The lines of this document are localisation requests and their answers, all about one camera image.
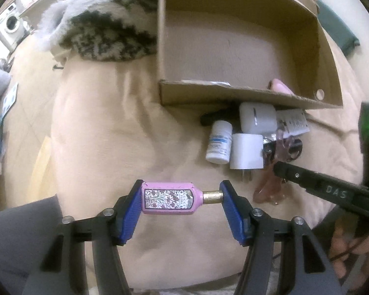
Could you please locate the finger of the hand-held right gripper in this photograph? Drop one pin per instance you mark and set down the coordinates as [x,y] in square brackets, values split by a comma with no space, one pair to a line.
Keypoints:
[319,184]

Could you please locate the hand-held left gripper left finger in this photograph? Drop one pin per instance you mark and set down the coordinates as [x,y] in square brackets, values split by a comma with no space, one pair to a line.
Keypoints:
[130,212]

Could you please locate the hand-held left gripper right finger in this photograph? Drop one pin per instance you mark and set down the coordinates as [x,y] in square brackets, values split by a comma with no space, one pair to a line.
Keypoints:
[233,212]

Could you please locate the pink floral perfume bottle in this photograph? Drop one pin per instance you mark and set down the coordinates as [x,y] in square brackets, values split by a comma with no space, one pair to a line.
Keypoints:
[167,199]

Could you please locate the white charger plug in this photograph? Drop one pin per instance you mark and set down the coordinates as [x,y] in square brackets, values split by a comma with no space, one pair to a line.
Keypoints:
[246,150]

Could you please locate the white pill bottle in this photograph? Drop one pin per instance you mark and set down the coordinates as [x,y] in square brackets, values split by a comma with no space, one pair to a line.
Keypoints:
[219,143]

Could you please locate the white earbuds case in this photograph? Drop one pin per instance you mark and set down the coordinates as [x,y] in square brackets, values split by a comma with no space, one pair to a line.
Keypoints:
[258,118]

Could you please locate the brown cardboard box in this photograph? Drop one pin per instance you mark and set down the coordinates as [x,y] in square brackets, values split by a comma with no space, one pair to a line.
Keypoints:
[233,49]

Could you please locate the person's right hand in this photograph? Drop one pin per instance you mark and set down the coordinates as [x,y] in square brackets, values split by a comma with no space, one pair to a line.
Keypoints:
[344,242]

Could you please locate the white printed label tag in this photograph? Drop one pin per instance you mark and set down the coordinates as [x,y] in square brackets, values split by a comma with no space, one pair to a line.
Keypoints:
[293,122]

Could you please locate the black stick-shaped object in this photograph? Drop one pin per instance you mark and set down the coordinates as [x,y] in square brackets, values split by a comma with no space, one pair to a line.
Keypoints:
[215,117]

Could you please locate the pale pink rounded object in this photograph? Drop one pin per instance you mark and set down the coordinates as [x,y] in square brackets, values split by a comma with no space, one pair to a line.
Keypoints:
[279,86]

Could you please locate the person's grey trouser leg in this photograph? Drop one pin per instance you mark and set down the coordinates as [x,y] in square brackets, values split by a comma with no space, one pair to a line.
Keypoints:
[24,245]

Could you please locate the dark green cushion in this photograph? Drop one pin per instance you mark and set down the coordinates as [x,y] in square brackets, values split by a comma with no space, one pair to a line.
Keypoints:
[338,27]

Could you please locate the blue and white booklet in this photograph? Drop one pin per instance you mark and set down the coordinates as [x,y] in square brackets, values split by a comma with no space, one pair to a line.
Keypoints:
[9,100]

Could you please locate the fluffy grey patterned blanket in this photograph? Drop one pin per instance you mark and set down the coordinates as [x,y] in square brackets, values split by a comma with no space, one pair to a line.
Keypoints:
[104,27]

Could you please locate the white washing machine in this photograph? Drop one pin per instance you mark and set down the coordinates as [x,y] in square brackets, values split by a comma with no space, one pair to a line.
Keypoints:
[10,24]

